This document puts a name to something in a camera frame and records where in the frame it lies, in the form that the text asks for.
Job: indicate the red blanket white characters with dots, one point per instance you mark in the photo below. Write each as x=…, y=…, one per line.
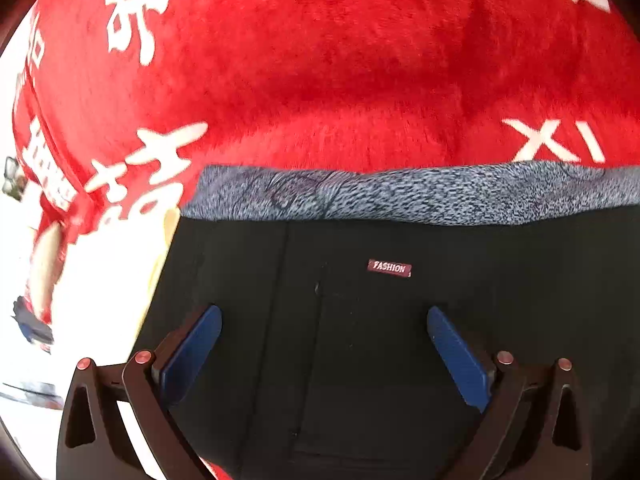
x=120, y=105

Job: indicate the black pants grey patterned waistband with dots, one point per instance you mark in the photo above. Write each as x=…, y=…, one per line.
x=324, y=369

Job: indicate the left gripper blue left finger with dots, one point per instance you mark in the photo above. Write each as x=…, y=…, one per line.
x=93, y=442

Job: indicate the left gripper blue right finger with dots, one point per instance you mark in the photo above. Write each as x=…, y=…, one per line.
x=533, y=419

